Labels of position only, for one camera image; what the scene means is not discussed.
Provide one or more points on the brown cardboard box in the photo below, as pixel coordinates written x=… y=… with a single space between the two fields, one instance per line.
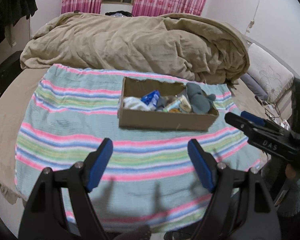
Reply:
x=165 y=121

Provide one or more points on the hanging dark clothes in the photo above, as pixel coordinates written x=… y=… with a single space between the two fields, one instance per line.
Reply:
x=7 y=7

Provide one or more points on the person's right hand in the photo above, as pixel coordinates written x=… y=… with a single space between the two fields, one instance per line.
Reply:
x=289 y=171

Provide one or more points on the beige duvet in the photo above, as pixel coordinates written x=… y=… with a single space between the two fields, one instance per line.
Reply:
x=127 y=42

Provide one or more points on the blue plastic packet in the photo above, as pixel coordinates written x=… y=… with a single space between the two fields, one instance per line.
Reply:
x=151 y=97

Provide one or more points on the grey hanging garment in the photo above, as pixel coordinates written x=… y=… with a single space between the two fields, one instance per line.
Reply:
x=10 y=36

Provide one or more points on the dark cloth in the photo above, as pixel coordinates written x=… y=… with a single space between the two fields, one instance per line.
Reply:
x=120 y=13

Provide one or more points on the person's right forearm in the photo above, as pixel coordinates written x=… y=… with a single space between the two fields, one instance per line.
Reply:
x=295 y=197

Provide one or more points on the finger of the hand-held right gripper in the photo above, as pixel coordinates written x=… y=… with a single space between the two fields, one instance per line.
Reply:
x=252 y=118
x=242 y=123

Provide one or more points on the white floral pillow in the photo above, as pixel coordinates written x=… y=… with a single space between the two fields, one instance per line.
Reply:
x=270 y=75

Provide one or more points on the grey-blue pillow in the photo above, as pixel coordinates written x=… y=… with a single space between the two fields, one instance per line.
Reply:
x=256 y=88

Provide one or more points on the grey bed headboard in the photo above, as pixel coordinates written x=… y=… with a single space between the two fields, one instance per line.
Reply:
x=270 y=51

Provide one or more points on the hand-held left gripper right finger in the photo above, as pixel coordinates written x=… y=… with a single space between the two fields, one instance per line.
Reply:
x=201 y=166

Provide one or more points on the striped pastel cloth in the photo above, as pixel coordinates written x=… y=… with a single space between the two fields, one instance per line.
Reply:
x=72 y=120

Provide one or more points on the grey stuffed toy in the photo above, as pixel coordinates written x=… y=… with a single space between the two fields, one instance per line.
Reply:
x=198 y=100

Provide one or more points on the bed with beige sheet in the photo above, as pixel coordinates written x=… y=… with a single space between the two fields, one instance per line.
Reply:
x=5 y=120

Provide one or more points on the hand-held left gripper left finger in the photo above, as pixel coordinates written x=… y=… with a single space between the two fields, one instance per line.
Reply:
x=100 y=165

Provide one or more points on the grey sock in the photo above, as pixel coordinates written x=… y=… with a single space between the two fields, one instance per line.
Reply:
x=160 y=103

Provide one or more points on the white cloth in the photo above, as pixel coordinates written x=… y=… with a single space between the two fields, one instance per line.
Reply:
x=135 y=103

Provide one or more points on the tissue pack with yellow chick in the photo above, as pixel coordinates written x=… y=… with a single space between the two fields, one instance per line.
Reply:
x=170 y=106

